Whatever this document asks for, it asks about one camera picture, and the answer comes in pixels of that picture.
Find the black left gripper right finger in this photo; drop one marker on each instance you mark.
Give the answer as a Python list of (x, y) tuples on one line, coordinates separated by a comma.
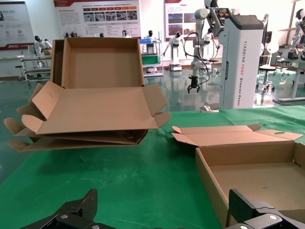
[(252, 212)]

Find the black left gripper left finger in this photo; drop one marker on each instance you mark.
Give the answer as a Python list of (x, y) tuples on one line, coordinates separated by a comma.
[(71, 214)]

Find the grey industrial robot arm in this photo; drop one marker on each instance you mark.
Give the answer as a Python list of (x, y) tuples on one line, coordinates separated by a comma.
[(200, 23)]

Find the open cardboard box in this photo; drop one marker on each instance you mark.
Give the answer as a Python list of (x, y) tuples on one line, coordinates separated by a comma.
[(250, 176), (102, 109), (57, 62), (71, 146)]

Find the green tablecloth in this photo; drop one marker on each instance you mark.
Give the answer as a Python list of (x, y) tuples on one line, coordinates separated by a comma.
[(133, 181)]

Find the white sewing robot machine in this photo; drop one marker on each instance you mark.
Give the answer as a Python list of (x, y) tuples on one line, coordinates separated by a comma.
[(238, 71)]

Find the black round stool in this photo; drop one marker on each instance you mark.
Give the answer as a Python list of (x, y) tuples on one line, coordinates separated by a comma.
[(283, 62), (266, 69), (211, 61)]

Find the white metal workbench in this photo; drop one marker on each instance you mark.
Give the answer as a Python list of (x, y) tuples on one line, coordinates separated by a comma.
[(31, 62)]

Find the white standing fan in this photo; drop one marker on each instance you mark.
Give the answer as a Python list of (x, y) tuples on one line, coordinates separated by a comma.
[(272, 48)]

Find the metal cart with green panel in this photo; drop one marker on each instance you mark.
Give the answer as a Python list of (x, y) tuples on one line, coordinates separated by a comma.
[(150, 59)]

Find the grey frame work table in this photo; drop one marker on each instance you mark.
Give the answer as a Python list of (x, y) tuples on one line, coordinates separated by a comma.
[(296, 83)]

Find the wall poster with photo row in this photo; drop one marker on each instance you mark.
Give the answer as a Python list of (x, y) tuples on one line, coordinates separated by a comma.
[(107, 23)]

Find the wall poster with red stripe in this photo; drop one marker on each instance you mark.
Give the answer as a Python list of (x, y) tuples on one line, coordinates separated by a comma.
[(14, 26)]

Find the wall poster with landscape photos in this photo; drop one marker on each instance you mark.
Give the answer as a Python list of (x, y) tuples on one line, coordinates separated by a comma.
[(181, 16)]

